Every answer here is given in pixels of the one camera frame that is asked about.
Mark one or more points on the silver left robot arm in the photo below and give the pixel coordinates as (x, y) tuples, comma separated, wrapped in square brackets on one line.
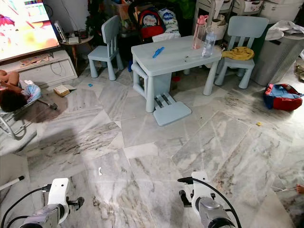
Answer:
[(45, 219)]

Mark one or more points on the tiny white floor scrap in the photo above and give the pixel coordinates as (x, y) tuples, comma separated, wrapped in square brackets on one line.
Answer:
[(99, 171)]

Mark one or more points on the white stick with black tip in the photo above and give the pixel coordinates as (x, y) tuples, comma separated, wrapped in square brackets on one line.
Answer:
[(12, 183)]

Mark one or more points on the tiny yellow floor piece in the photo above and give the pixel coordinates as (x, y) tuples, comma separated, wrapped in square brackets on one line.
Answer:
[(259, 124)]

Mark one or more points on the brown open book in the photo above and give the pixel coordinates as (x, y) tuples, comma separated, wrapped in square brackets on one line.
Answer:
[(63, 90)]

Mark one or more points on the baby bouncer seat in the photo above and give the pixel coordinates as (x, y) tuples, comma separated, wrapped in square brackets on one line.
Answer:
[(35, 92)]

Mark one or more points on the small child with dark hair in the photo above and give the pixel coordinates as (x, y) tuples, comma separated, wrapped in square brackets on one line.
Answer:
[(12, 97)]

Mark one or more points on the light blue child table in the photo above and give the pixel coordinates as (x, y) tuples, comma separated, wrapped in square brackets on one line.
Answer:
[(175, 59)]

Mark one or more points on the red and blue bag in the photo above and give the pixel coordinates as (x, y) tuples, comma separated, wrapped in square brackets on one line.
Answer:
[(282, 97)]

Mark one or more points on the small blue plastic toy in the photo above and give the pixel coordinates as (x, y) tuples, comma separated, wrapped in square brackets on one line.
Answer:
[(158, 52)]

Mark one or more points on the light blue slatted child chair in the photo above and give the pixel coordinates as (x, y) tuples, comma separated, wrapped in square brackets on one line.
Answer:
[(104, 52)]

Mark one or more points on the yellow cloth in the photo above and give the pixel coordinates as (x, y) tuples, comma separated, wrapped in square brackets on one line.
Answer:
[(238, 53)]

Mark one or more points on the clear plastic water bottle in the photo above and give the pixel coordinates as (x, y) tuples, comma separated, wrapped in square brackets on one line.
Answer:
[(209, 45)]

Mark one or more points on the small round side table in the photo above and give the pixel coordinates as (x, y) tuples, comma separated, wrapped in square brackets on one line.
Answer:
[(76, 40)]

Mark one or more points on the pink water bottle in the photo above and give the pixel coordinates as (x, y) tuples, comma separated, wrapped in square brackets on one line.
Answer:
[(199, 33)]

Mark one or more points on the grey ribbed bin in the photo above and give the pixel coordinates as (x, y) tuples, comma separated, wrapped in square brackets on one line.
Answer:
[(278, 59)]

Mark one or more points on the white bag with blue print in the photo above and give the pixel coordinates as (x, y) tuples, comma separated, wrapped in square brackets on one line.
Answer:
[(169, 21)]

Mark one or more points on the red blue school backpack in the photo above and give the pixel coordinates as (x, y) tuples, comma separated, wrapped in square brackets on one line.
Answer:
[(150, 23)]

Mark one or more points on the light blue solid-back child chair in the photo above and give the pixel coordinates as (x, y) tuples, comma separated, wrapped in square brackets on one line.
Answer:
[(249, 28)]

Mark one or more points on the large flat screen television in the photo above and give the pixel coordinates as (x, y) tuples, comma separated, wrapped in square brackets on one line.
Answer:
[(26, 28)]

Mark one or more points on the white crumpled cloth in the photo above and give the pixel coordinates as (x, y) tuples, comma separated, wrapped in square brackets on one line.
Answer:
[(285, 28)]

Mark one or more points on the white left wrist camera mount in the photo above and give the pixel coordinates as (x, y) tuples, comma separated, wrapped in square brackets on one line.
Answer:
[(59, 192)]

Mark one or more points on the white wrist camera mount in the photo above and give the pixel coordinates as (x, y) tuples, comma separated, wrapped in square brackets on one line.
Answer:
[(200, 185), (59, 192)]

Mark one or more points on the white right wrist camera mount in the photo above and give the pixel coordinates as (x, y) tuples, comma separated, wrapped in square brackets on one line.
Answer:
[(200, 185)]

